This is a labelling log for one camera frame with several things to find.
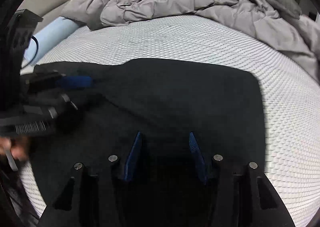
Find light blue pillow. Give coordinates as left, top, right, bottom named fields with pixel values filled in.
left=24, top=17, right=83, bottom=66

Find person's left hand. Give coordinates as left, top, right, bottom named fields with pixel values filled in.
left=0, top=137, right=29, bottom=161

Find white honeycomb mattress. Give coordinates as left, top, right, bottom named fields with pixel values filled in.
left=17, top=14, right=320, bottom=227

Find grey quilted duvet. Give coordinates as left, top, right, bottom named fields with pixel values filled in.
left=61, top=0, right=319, bottom=80

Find black pants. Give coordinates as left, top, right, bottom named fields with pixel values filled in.
left=27, top=57, right=267, bottom=227

